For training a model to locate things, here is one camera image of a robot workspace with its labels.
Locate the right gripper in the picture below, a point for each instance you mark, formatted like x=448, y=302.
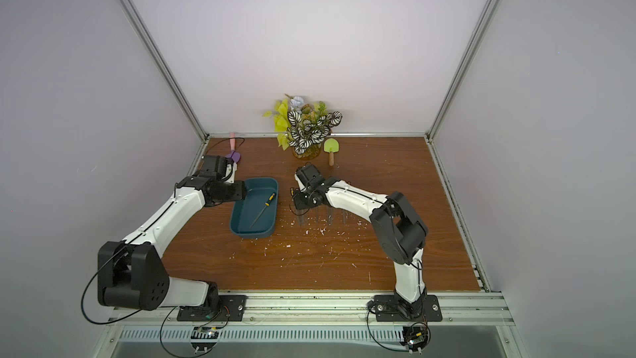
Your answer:
x=301, y=200

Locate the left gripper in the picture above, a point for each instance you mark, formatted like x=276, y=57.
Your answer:
x=241, y=191

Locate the teal plastic storage box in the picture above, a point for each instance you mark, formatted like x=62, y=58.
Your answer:
x=244, y=212

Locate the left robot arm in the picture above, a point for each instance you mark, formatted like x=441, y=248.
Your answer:
x=131, y=273

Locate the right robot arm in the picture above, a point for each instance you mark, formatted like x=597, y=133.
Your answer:
x=400, y=231

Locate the purple heart-shaped spatula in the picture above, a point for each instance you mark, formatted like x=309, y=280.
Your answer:
x=233, y=154

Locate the potted plant in glass vase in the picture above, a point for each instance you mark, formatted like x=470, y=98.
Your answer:
x=302, y=127

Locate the left controller board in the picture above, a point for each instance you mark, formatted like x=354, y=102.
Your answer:
x=204, y=339

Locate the controller board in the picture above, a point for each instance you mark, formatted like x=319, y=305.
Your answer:
x=416, y=337
x=204, y=339

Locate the right controller board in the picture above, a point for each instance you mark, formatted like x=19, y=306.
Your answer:
x=416, y=337

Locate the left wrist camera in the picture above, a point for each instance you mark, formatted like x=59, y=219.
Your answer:
x=230, y=173

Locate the green spatula wooden handle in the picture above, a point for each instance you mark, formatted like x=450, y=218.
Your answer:
x=331, y=147

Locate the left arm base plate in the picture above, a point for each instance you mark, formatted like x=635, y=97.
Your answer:
x=224, y=308

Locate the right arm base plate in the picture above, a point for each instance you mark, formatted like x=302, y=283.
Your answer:
x=392, y=308

